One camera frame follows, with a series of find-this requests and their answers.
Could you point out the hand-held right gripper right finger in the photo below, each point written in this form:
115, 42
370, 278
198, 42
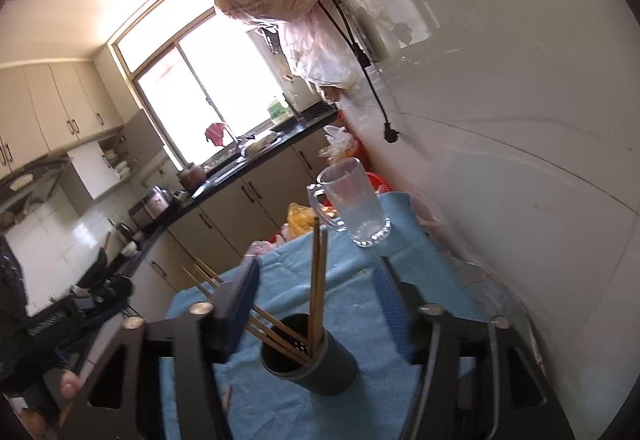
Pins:
395, 315

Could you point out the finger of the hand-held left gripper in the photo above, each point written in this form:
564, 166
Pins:
107, 292

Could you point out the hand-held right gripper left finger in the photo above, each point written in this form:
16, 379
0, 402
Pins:
245, 310

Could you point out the bunch of wooden chopsticks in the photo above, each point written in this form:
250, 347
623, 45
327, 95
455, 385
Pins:
316, 280

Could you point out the black utensil holder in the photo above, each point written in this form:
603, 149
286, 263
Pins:
325, 370

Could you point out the person's left hand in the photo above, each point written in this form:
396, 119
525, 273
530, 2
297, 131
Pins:
69, 387

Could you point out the white bowl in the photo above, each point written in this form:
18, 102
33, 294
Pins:
129, 247

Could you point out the blue tablecloth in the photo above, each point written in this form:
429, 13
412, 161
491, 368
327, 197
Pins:
350, 280

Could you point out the beige kitchen base cabinets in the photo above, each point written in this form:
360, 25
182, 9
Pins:
225, 220

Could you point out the steel rice cooker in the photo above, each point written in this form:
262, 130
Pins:
150, 207

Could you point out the yellow plastic bag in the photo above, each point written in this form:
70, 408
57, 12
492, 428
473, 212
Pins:
300, 220

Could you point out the glass mug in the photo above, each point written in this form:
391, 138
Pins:
355, 205

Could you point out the open dish cupboard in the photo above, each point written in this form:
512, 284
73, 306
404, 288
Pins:
87, 170

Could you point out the red plastic basin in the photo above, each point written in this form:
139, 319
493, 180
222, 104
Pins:
382, 182

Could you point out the grey range hood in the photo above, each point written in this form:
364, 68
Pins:
25, 180

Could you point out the brown clay pot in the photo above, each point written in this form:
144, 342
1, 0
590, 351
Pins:
192, 177

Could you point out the steel faucet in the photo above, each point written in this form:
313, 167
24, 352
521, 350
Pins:
240, 143

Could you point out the steel kitchen sink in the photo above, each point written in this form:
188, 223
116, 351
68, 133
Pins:
262, 143

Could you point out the red rag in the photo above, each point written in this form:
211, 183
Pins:
215, 133

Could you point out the clear orange plastic bag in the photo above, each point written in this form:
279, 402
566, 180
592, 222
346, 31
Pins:
337, 139

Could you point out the beige upper cabinets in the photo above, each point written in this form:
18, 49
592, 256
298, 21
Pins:
60, 105

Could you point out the black kitchen countertop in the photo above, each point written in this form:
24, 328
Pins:
300, 119

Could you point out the green packet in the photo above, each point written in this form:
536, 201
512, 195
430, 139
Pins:
276, 110

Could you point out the kitchen window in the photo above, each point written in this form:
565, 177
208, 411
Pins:
200, 65

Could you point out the hanging clear plastic bags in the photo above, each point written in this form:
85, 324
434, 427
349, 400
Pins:
315, 50

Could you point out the black wall rack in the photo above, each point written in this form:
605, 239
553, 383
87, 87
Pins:
262, 35

